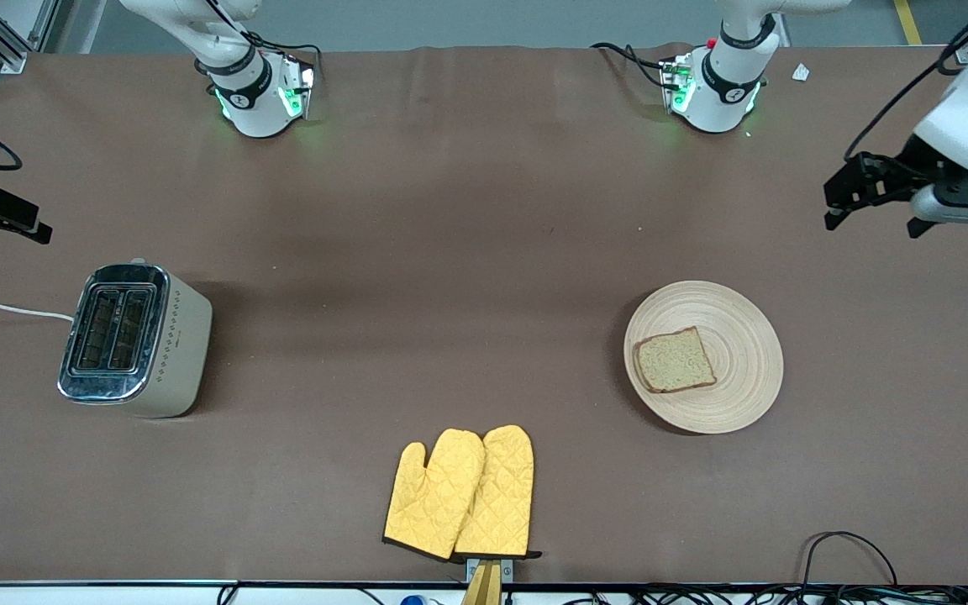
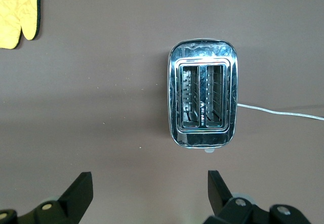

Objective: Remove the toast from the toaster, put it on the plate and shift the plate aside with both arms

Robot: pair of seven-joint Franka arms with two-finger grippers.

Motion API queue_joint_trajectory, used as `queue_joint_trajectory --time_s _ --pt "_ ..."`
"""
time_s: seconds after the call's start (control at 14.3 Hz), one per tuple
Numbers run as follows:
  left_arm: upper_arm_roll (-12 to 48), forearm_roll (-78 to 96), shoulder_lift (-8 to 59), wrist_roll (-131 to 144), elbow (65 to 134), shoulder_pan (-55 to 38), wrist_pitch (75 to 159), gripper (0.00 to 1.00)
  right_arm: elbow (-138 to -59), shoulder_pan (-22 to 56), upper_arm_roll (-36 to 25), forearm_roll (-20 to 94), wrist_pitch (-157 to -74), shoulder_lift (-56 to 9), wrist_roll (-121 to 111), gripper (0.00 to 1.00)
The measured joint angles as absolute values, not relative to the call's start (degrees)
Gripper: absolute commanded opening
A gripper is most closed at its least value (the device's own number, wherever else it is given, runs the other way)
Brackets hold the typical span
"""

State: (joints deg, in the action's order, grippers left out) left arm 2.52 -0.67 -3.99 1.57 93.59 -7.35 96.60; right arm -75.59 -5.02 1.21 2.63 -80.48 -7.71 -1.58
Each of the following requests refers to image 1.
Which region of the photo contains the black right arm base cable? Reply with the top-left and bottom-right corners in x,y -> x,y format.
198,0 -> 323,78

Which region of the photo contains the round wooden ringed plate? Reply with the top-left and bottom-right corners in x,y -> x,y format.
623,281 -> 784,435

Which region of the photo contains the black left arm base cable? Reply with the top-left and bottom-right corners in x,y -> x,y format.
591,42 -> 671,89

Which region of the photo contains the black arm base cable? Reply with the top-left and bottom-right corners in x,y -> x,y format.
198,0 -> 323,78
591,42 -> 671,89

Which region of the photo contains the yellow quilted oven mitt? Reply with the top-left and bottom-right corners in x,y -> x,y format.
382,429 -> 486,561
453,424 -> 542,560

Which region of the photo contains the black looped cable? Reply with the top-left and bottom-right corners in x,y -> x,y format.
802,531 -> 899,589

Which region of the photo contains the metal bracket with wooden stick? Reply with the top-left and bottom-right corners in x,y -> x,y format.
460,557 -> 514,605

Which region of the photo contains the black cable bundle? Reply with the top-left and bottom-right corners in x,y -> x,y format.
568,584 -> 968,605

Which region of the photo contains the brown toast slice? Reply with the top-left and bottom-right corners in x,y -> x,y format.
634,327 -> 718,394

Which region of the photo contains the white toaster power cord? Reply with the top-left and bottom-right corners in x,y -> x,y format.
0,300 -> 76,324

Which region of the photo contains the beige chrome two-slot toaster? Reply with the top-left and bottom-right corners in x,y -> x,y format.
57,262 -> 213,419

